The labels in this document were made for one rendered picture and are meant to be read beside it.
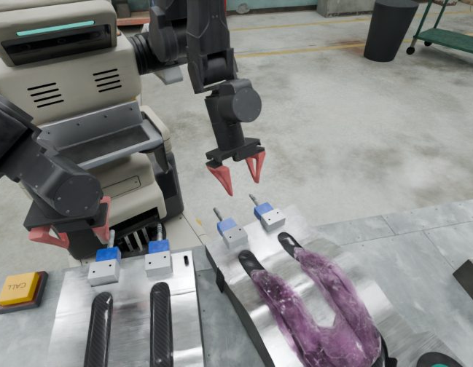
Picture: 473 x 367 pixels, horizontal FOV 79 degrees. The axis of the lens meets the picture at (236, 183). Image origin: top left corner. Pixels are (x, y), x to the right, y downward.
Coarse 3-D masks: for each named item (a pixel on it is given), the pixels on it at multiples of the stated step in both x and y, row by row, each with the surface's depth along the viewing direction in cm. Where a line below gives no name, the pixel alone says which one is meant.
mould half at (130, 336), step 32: (192, 256) 63; (64, 288) 56; (96, 288) 56; (128, 288) 56; (192, 288) 56; (64, 320) 52; (128, 320) 52; (192, 320) 52; (64, 352) 49; (128, 352) 49; (192, 352) 49
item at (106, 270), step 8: (112, 232) 65; (112, 240) 64; (104, 248) 61; (112, 248) 61; (96, 256) 60; (104, 256) 60; (112, 256) 60; (120, 256) 63; (96, 264) 57; (104, 264) 57; (112, 264) 57; (96, 272) 56; (104, 272) 56; (112, 272) 56; (96, 280) 56; (104, 280) 56; (112, 280) 57
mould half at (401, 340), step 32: (256, 224) 72; (288, 224) 72; (224, 256) 65; (256, 256) 65; (288, 256) 65; (352, 256) 61; (224, 288) 64; (256, 288) 57; (256, 320) 51; (320, 320) 52; (384, 320) 54; (288, 352) 49; (416, 352) 46; (448, 352) 46
